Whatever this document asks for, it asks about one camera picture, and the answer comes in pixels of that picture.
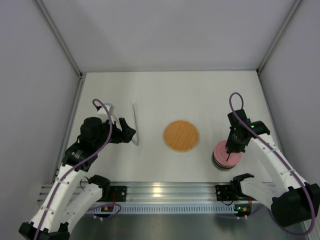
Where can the right frame post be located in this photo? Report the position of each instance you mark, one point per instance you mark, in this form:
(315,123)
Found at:
(284,25)

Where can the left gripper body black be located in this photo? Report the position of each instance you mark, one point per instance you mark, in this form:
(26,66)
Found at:
(120,131)

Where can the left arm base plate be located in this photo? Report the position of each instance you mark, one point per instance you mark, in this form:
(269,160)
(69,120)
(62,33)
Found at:
(114,194)

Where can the pink round lid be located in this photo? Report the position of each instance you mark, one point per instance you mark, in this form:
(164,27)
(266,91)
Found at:
(223,157)

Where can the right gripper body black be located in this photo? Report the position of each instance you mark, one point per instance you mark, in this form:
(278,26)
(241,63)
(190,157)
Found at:
(233,148)

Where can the woven bamboo tray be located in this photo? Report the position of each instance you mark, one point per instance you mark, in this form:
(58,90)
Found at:
(181,136)

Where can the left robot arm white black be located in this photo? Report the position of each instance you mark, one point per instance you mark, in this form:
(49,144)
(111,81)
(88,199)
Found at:
(56,221)

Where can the slotted cable duct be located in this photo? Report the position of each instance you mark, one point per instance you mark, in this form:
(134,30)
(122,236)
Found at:
(177,208)

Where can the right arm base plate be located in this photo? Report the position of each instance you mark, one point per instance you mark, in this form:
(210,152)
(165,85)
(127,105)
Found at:
(227,192)

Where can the steel tweezers tongs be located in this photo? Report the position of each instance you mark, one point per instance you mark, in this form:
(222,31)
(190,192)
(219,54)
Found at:
(135,139)

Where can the left frame post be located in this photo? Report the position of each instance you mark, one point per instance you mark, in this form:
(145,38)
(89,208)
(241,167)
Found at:
(42,9)

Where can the frame post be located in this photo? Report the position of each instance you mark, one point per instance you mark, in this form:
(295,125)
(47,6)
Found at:
(284,25)
(42,9)

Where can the steel lunch box bowl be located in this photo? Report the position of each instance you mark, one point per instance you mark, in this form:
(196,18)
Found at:
(219,166)

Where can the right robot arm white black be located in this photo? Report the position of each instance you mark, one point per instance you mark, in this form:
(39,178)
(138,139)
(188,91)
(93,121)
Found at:
(292,199)

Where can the aluminium rail frame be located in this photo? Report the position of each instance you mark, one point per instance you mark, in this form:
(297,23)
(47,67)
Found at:
(144,192)

